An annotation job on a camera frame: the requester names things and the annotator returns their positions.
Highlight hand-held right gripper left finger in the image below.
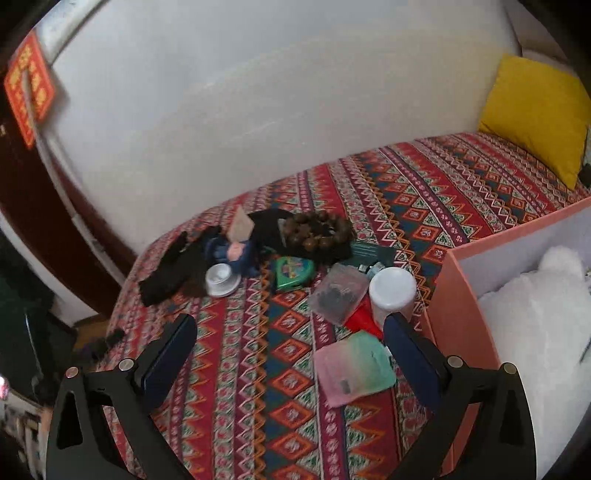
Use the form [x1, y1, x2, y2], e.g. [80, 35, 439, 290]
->
[46, 313, 198, 480]

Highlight red patterned blanket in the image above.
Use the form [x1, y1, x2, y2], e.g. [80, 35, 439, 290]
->
[96, 131, 591, 480]

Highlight beige card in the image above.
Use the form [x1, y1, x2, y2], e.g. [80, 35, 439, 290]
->
[230, 206, 256, 243]

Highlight clear plastic bag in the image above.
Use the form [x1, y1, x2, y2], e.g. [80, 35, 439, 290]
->
[308, 263, 370, 326]

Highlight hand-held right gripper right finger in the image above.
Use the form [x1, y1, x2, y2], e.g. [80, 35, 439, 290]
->
[384, 312, 537, 480]

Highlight red door poster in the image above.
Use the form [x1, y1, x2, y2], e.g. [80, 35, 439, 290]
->
[4, 34, 55, 150]

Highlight blue doll with pink face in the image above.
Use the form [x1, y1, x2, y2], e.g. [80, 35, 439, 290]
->
[205, 232, 256, 278]

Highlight dark red door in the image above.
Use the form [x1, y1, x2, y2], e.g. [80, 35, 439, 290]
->
[0, 111, 139, 320]

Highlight brown wooden bead bracelet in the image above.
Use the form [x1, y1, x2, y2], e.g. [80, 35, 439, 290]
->
[281, 211, 355, 253]

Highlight black cloth gloves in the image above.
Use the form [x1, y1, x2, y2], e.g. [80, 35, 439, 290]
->
[139, 209, 289, 308]

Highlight pink green gradient pouch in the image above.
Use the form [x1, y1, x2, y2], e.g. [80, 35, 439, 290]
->
[313, 331, 398, 408]

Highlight pink storage box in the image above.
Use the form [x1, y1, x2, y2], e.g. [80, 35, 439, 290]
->
[421, 196, 591, 480]

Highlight white labelled bottle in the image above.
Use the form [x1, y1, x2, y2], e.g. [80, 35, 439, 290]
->
[368, 266, 417, 327]

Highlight large white plush bear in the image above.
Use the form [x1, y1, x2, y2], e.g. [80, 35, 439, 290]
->
[477, 246, 591, 464]

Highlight green toy case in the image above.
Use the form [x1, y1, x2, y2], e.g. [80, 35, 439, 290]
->
[274, 256, 318, 294]

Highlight yellow pillow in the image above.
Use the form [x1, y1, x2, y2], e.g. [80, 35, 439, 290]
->
[477, 54, 591, 190]

